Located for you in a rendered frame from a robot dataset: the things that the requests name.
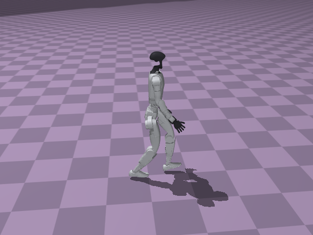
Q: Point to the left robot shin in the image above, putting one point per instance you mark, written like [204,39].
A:
[169,149]

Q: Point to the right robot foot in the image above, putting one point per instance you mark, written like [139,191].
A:
[138,174]

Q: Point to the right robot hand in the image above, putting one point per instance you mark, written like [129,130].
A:
[178,125]

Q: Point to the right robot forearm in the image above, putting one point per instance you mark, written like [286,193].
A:
[165,111]

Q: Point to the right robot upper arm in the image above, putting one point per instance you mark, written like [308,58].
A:
[156,83]

